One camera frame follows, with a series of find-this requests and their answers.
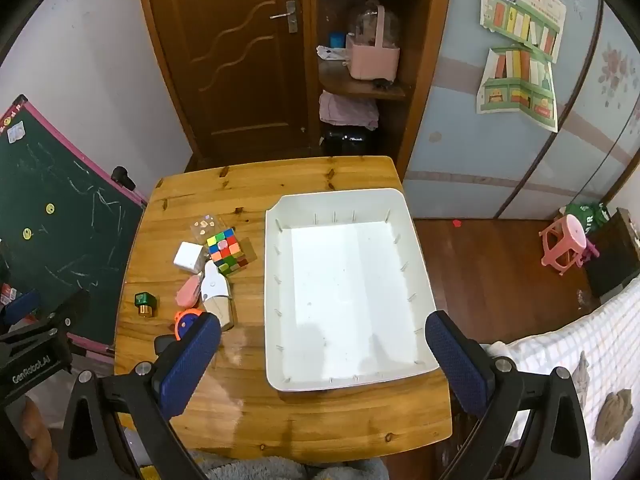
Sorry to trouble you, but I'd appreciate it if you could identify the green chalkboard with pink frame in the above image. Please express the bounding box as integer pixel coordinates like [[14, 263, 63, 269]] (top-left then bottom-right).
[[0, 94, 148, 356]]

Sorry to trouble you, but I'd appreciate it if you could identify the clear plastic container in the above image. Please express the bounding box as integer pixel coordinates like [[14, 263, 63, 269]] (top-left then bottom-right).
[[350, 0, 401, 47]]

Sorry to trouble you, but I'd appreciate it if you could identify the orange round reel case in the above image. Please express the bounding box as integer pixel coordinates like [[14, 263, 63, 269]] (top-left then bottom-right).
[[174, 309, 206, 341]]

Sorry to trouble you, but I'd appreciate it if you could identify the green bag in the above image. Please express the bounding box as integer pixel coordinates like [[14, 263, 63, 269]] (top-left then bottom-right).
[[565, 201, 612, 235]]

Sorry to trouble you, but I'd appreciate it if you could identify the pink cloth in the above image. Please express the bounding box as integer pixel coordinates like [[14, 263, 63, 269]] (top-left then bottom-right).
[[319, 90, 379, 130]]

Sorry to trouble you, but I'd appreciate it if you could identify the white checked blanket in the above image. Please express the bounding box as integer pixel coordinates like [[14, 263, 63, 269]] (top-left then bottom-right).
[[482, 272, 640, 480]]

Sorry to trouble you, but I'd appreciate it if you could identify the colourful wall poster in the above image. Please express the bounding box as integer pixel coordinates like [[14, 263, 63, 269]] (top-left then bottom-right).
[[480, 0, 567, 63], [476, 46, 559, 133]]

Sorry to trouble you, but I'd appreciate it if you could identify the black clamp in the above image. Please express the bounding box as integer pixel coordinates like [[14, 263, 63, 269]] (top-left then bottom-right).
[[111, 166, 137, 191]]

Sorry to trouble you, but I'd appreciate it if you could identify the clear plastic sticker box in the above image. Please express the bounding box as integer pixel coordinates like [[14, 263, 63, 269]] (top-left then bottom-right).
[[189, 212, 228, 243]]

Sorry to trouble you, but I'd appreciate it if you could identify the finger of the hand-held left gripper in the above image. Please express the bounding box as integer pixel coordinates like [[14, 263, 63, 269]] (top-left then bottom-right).
[[0, 287, 43, 328], [30, 287, 92, 342]]

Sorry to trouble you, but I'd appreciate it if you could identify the pale blue sliding wardrobe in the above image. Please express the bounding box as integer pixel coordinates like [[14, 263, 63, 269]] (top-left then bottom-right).
[[402, 0, 640, 221]]

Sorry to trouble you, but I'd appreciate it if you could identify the pink basket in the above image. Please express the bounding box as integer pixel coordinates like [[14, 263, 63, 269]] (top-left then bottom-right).
[[345, 5, 401, 82]]

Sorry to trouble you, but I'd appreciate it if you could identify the grey fluffy cloth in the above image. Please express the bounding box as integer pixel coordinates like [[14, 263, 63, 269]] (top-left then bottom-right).
[[190, 450, 391, 480]]

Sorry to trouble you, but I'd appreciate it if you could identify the small green and gold device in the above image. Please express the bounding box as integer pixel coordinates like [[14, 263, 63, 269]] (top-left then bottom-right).
[[134, 291, 158, 319]]

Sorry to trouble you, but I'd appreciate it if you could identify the white plastic bin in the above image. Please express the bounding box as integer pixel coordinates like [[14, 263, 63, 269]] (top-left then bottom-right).
[[264, 187, 442, 393]]

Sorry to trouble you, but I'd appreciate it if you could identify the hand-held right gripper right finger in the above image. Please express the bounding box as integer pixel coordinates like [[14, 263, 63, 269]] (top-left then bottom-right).
[[424, 310, 592, 480]]

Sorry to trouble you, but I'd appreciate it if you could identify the black bag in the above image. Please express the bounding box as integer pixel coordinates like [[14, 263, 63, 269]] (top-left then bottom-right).
[[322, 129, 379, 157]]

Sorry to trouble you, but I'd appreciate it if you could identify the metal door handle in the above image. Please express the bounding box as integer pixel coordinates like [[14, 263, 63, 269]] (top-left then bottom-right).
[[270, 1, 299, 34]]

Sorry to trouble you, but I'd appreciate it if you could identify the person's left hand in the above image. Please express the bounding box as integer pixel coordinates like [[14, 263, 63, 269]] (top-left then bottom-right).
[[19, 397, 59, 480]]

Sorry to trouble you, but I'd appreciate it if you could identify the brown wooden door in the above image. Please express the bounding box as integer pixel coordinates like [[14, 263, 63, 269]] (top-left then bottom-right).
[[135, 0, 313, 158]]

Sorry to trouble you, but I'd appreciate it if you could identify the dark wooden cabinet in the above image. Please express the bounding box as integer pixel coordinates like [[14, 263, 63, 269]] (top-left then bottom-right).
[[582, 207, 640, 301]]

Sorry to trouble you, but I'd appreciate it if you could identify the pink plastic stool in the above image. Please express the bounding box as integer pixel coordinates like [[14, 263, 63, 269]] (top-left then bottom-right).
[[539, 214, 598, 276]]

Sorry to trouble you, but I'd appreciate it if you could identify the multicoloured puzzle cube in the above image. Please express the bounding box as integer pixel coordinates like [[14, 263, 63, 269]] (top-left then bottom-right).
[[206, 228, 250, 277]]

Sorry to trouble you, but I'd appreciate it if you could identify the white and wooden tool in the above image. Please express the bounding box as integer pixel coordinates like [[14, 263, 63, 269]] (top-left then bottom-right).
[[200, 260, 236, 332]]

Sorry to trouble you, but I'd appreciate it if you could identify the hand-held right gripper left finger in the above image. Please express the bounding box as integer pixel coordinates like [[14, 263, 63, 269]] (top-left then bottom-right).
[[56, 311, 222, 480]]

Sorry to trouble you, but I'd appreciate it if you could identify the white square charger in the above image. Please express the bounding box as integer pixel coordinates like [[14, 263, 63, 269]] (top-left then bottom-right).
[[173, 241, 208, 275]]

